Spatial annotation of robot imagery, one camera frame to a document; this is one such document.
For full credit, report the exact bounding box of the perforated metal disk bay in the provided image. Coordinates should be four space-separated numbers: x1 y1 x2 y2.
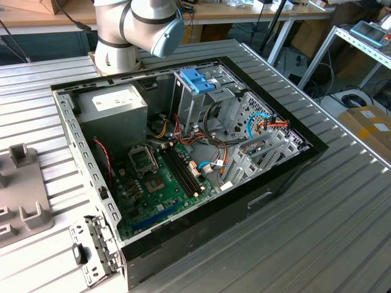
219 90 312 192

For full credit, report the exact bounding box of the black RAM slot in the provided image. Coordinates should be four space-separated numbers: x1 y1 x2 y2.
160 146 198 198
168 144 205 193

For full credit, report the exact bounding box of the grey metal drive cage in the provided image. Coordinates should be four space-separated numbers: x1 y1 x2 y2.
170 65 245 139

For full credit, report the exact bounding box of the dark square chipset chip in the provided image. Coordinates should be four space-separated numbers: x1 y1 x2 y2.
144 174 167 194

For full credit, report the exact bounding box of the CPU socket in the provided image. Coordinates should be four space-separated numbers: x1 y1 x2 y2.
127 145 160 179

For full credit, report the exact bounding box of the blue drive bay latch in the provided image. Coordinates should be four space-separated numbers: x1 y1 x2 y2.
179 68 217 95

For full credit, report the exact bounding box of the green motherboard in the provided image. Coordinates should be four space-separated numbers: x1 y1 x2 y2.
111 142 219 242

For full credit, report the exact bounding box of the black PC case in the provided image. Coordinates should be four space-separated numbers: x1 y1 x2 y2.
50 56 329 291

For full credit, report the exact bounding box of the blue expansion slot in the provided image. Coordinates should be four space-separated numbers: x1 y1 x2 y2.
131 201 181 233

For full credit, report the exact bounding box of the grey power supply unit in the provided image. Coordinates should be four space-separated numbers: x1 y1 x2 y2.
74 84 149 153

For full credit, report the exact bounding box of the wooden desk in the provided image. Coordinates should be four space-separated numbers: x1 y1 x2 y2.
0 0 372 67

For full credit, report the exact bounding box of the black tripod pole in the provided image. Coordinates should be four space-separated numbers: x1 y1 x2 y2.
258 0 290 52

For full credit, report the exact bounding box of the black plastic latch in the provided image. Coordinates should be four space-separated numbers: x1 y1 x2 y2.
71 243 90 266

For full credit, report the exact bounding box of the cardboard box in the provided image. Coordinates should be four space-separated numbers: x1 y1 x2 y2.
337 105 391 159

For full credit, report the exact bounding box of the grey parts rack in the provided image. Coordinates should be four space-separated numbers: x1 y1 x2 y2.
0 142 55 248

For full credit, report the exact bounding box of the pale blue teach pendant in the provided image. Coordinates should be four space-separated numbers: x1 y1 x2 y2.
349 20 391 48

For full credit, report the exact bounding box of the multicolour wire bundle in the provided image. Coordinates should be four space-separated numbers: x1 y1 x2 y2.
152 113 236 184

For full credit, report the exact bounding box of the blue data wire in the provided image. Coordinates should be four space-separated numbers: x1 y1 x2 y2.
246 112 272 140
197 161 216 175

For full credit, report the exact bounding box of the orange red power wire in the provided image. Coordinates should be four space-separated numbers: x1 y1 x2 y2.
255 113 291 136

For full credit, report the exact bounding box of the red black twisted wire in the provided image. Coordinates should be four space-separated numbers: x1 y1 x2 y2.
91 137 115 187

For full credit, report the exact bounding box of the black coiled cable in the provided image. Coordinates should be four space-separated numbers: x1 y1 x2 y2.
341 93 373 109

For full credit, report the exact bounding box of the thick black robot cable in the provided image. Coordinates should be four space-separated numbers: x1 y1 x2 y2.
54 0 93 34

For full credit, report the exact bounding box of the metal shelf frame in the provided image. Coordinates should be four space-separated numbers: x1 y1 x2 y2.
298 24 391 92

